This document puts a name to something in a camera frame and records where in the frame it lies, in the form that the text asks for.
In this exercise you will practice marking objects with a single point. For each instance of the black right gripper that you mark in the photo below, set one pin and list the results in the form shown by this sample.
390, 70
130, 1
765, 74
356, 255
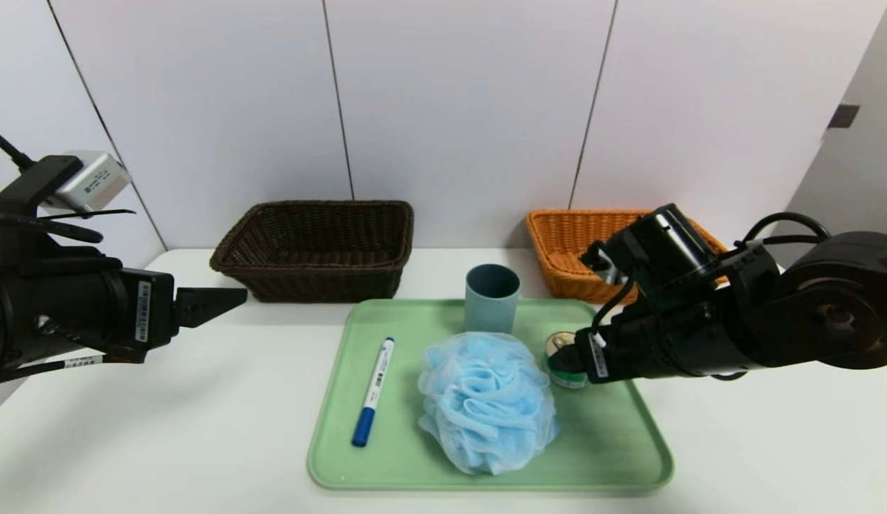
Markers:
595, 355

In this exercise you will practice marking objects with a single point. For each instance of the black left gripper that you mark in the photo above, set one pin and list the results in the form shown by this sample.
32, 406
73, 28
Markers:
149, 312

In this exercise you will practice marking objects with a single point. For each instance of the tin can green label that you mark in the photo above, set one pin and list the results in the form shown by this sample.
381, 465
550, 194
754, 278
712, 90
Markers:
557, 342

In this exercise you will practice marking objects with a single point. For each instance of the blue-grey plastic cup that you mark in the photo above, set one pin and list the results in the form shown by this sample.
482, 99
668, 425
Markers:
490, 314

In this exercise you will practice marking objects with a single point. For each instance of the light blue mesh loofah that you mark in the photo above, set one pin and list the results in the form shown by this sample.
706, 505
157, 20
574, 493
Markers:
486, 400

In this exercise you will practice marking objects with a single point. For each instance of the dark brown wicker basket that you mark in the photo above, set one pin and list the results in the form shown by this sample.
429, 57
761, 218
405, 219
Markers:
308, 285

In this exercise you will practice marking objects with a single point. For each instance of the orange wicker basket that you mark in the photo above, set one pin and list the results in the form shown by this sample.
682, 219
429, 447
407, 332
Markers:
558, 246

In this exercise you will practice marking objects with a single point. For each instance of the green plastic tray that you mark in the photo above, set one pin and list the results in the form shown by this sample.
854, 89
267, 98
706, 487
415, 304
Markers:
608, 442

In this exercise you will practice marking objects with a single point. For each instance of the black zip tie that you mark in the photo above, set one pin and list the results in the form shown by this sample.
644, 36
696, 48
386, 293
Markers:
93, 213

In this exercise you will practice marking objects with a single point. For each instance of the blue white marker pen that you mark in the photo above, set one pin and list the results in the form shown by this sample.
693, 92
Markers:
376, 385

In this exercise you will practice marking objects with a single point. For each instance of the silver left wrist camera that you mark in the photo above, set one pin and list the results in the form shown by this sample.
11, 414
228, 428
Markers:
93, 182

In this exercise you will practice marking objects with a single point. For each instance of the dark wall bracket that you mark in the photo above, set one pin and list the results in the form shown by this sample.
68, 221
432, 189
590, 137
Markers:
843, 116

